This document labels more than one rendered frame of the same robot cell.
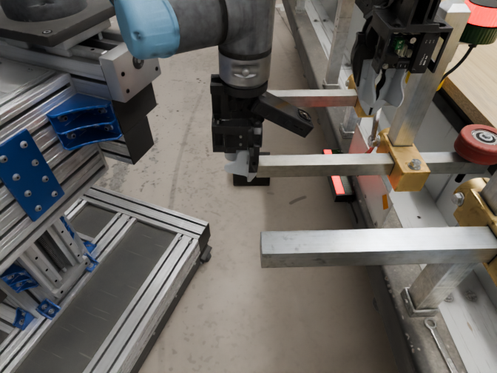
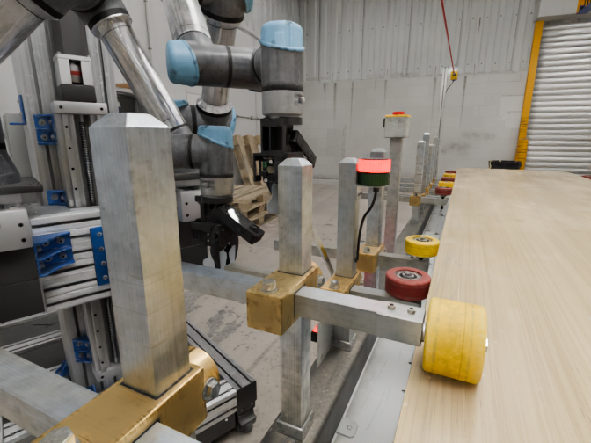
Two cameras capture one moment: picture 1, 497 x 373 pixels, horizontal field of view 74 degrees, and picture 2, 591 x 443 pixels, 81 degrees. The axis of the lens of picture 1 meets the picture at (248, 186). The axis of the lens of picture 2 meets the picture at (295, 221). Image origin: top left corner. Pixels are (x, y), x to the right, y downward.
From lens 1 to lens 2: 54 cm
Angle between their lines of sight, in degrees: 39
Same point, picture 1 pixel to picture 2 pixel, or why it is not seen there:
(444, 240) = (229, 276)
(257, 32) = (211, 161)
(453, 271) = (285, 352)
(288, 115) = (237, 222)
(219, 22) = (186, 151)
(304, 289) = not seen: outside the picture
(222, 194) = not seen: hidden behind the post
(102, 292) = not seen: hidden behind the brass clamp
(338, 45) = (388, 228)
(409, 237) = (210, 271)
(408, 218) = (390, 388)
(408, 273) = (314, 403)
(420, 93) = (341, 225)
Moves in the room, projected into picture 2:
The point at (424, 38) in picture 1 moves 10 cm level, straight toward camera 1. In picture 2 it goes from (275, 160) to (222, 163)
